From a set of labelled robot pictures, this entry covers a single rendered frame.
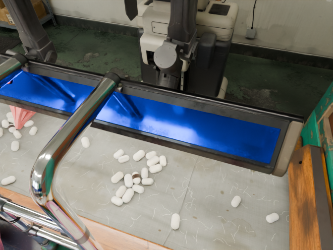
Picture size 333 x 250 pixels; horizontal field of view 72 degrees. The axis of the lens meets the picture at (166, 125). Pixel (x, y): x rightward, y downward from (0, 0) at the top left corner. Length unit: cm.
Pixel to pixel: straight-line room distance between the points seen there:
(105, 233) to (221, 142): 37
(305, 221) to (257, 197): 14
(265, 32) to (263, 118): 229
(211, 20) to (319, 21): 143
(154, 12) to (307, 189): 86
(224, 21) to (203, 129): 103
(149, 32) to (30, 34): 52
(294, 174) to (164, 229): 33
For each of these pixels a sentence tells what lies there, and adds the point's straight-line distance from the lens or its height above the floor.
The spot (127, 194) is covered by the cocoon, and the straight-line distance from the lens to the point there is 60.
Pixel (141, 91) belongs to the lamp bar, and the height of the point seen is 111.
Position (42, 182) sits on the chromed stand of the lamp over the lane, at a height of 111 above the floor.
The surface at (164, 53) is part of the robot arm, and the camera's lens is 58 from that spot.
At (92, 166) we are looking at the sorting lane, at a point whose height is 74.
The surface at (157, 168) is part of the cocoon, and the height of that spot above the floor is 76.
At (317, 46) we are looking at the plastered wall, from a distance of 267.
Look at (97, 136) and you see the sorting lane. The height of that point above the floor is 74.
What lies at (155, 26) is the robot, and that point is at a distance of 108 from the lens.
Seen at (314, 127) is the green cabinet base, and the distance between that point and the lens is 75.
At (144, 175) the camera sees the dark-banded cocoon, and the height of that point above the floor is 76.
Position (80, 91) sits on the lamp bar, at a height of 109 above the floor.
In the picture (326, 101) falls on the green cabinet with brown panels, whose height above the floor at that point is 90.
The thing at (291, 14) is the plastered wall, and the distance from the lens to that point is 250.
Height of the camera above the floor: 130
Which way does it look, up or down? 48 degrees down
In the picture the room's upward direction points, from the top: straight up
